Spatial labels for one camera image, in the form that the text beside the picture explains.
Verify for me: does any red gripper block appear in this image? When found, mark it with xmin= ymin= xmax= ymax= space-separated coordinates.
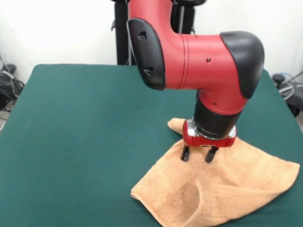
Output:
xmin=180 ymin=119 xmax=237 ymax=164

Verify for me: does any dark green table cloth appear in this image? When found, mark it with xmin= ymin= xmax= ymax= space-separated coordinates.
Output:
xmin=0 ymin=63 xmax=303 ymax=227

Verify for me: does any tan terry towel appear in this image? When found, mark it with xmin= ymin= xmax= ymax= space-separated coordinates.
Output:
xmin=130 ymin=117 xmax=301 ymax=227

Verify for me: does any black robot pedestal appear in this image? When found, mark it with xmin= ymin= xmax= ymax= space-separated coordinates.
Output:
xmin=110 ymin=0 xmax=197 ymax=66

